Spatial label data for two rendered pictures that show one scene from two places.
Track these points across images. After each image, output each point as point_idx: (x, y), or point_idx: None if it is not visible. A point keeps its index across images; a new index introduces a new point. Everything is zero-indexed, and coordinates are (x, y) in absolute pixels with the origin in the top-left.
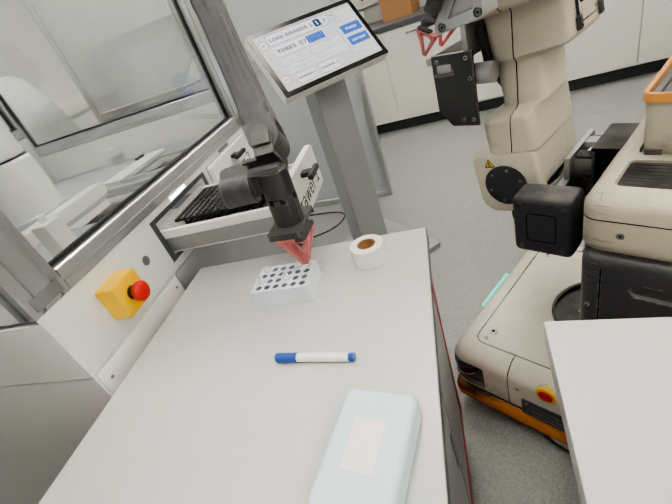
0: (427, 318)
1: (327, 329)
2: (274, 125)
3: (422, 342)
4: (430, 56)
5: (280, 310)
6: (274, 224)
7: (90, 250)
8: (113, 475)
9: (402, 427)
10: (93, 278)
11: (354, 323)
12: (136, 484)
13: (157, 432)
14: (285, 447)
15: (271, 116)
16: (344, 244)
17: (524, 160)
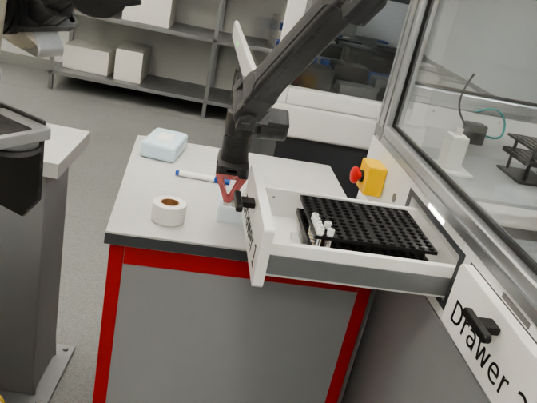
0: (126, 178)
1: (198, 189)
2: (236, 83)
3: (133, 172)
4: (38, 130)
5: None
6: (248, 159)
7: (392, 141)
8: (299, 171)
9: (149, 136)
10: (384, 155)
11: (178, 187)
12: (282, 167)
13: (289, 177)
14: (208, 161)
15: (240, 78)
16: (199, 240)
17: None
